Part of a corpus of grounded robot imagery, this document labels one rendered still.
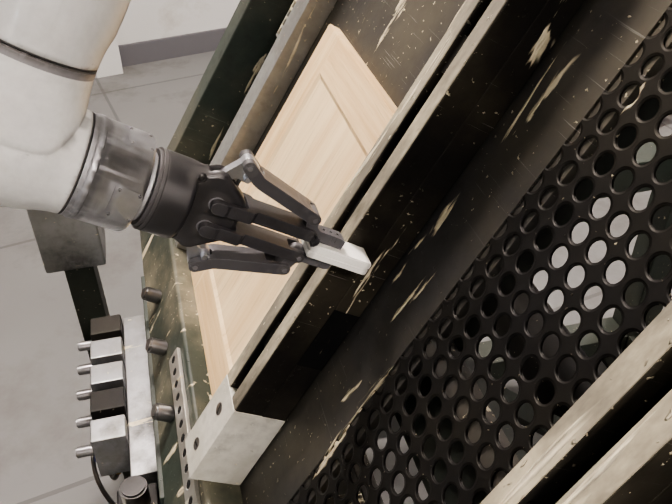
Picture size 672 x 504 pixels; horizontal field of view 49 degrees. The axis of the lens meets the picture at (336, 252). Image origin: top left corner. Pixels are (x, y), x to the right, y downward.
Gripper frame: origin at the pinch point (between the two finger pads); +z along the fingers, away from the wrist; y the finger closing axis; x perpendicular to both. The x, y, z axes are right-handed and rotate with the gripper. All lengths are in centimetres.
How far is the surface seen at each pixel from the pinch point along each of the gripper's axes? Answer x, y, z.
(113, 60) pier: 345, -118, 28
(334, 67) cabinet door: 37.1, 7.5, 6.3
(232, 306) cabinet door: 26.5, -28.6, 6.7
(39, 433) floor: 96, -139, 10
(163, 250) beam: 55, -41, 3
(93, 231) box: 70, -51, -6
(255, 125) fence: 53, -11, 6
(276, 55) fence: 54, 1, 4
